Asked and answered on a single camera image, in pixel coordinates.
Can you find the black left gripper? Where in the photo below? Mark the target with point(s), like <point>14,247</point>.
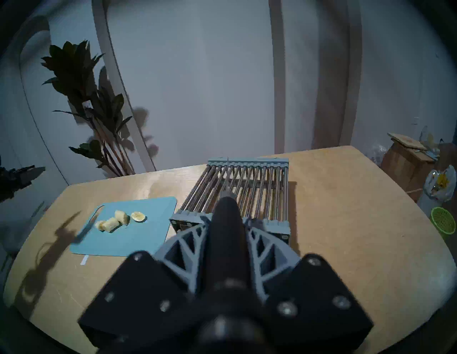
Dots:
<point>6,183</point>

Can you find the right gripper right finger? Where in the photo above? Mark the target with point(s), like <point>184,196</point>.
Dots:
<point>314,303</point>

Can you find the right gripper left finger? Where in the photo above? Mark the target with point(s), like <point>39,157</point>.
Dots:
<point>139,303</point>

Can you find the peeled yellow banana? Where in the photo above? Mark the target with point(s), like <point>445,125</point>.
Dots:
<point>100,225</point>

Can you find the light blue cutting board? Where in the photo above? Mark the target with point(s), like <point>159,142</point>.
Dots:
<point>142,235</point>

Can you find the round banana end slice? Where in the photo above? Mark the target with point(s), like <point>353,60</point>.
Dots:
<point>138,216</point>

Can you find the flat wooden board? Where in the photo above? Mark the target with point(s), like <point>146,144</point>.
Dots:
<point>407,141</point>

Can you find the small white tape strip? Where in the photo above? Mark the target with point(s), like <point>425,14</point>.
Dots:
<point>84,260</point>

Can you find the white plant tag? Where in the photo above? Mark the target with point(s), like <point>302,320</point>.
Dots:
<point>87,105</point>

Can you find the tall green potted plant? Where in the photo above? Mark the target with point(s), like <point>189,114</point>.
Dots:
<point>75,64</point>

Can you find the grey metal dish rack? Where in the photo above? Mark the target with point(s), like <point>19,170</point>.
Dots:
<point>257,185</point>

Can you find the green mesh waste basket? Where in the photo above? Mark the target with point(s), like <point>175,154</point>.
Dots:
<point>443,221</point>

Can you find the cardboard box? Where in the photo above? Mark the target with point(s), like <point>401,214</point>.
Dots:
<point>403,169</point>

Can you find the clear plastic bag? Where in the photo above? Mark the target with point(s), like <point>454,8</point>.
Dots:
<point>376,154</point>

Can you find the clear plastic bottle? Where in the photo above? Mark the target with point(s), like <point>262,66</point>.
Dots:
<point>423,133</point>

